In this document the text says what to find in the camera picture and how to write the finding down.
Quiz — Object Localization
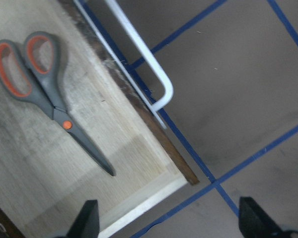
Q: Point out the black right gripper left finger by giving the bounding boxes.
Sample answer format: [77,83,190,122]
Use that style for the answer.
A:
[66,200,100,238]

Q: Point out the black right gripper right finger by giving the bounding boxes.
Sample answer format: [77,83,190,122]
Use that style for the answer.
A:
[238,197,288,238]

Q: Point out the grey orange scissors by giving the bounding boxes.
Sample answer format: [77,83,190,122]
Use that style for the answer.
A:
[0,31,115,176]

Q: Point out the dark brown drawer cabinet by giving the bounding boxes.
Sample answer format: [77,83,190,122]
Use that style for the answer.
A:
[0,209,25,238]

